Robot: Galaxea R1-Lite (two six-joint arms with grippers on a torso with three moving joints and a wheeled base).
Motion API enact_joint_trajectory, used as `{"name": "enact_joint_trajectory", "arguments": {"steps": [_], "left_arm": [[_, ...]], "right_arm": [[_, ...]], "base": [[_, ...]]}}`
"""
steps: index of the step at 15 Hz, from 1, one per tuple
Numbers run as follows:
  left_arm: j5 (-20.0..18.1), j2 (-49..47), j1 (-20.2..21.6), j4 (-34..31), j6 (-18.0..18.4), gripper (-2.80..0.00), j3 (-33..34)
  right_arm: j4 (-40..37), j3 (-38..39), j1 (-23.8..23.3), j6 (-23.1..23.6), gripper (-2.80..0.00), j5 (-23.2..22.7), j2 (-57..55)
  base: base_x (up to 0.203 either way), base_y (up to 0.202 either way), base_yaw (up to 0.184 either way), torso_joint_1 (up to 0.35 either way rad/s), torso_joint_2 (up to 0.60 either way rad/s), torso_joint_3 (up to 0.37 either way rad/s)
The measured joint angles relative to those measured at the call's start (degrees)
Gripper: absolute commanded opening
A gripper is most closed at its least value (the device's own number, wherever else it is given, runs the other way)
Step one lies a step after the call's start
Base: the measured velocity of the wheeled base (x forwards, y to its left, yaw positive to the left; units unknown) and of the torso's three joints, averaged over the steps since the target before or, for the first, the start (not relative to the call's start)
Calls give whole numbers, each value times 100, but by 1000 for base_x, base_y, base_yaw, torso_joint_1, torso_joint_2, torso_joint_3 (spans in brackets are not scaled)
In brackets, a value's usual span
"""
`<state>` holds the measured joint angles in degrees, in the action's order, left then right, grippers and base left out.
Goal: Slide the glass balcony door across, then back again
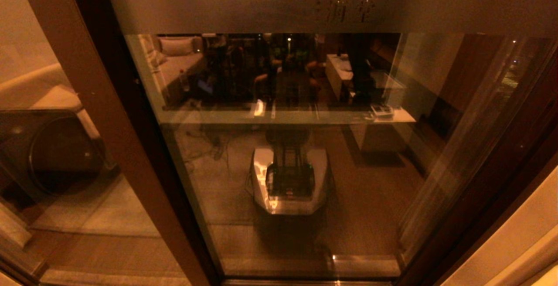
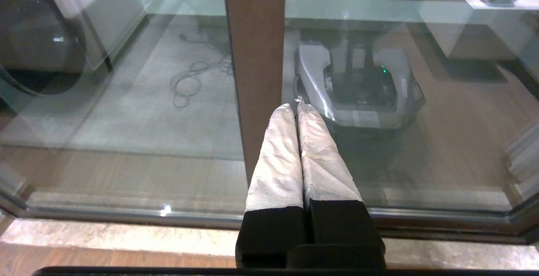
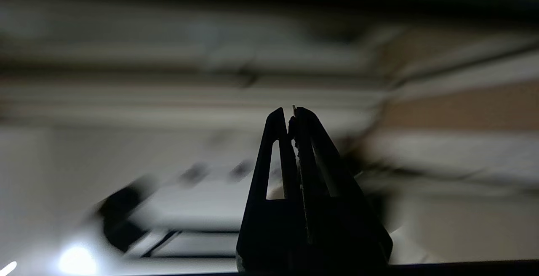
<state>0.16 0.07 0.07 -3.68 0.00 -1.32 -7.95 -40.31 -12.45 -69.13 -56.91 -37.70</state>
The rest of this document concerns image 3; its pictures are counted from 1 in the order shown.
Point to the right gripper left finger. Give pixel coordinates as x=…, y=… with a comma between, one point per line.
x=269, y=229

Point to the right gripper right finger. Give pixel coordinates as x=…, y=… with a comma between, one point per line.
x=345, y=225

